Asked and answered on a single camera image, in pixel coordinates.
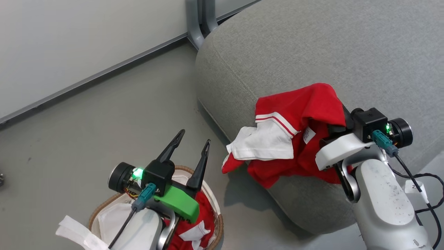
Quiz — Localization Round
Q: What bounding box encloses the grey metal frame post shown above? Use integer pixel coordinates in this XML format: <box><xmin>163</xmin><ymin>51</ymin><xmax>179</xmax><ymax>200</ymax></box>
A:
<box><xmin>185</xmin><ymin>0</ymin><xmax>219</xmax><ymax>50</ymax></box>

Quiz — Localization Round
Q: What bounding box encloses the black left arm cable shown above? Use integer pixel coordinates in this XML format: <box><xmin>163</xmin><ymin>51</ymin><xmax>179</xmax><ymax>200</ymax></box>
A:
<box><xmin>108</xmin><ymin>183</ymin><xmax>157</xmax><ymax>250</ymax></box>

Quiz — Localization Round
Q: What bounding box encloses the red and white garment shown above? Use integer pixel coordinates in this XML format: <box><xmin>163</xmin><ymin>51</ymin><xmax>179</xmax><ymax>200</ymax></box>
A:
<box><xmin>221</xmin><ymin>83</ymin><xmax>353</xmax><ymax>190</ymax></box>

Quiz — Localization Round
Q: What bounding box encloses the black right camera cable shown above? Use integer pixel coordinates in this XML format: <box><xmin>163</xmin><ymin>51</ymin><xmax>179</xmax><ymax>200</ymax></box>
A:
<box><xmin>372</xmin><ymin>130</ymin><xmax>443</xmax><ymax>250</ymax></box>

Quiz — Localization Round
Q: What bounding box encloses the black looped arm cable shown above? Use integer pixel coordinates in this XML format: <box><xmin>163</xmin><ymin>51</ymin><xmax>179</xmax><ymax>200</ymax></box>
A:
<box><xmin>388</xmin><ymin>163</ymin><xmax>444</xmax><ymax>214</ymax></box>

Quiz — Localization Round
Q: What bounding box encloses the red clothing with white patch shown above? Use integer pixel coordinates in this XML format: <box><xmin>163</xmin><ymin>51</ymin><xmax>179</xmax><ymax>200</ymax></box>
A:
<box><xmin>163</xmin><ymin>190</ymin><xmax>216</xmax><ymax>250</ymax></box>

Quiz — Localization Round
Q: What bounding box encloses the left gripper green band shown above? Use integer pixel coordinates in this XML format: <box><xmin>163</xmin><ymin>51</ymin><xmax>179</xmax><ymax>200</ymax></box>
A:
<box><xmin>108</xmin><ymin>129</ymin><xmax>212</xmax><ymax>224</ymax></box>

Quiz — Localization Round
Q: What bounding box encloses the white cable label tag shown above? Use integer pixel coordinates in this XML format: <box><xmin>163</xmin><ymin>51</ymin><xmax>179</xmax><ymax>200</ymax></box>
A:
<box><xmin>404</xmin><ymin>180</ymin><xmax>430</xmax><ymax>204</ymax></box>

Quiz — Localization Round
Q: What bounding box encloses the white cloth strap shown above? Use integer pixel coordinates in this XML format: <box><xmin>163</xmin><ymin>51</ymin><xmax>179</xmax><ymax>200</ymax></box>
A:
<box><xmin>55</xmin><ymin>215</ymin><xmax>110</xmax><ymax>250</ymax></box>

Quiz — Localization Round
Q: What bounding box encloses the grey fabric sofa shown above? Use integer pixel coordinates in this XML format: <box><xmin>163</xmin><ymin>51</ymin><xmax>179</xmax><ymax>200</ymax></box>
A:
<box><xmin>195</xmin><ymin>0</ymin><xmax>444</xmax><ymax>235</ymax></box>

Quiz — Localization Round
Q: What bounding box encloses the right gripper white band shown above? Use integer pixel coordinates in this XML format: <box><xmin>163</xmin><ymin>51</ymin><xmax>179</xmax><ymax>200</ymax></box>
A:
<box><xmin>315</xmin><ymin>103</ymin><xmax>414</xmax><ymax>171</ymax></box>

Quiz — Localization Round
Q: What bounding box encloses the brown wicker laundry basket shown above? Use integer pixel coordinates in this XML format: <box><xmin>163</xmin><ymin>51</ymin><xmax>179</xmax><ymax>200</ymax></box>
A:
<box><xmin>88</xmin><ymin>166</ymin><xmax>224</xmax><ymax>250</ymax></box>

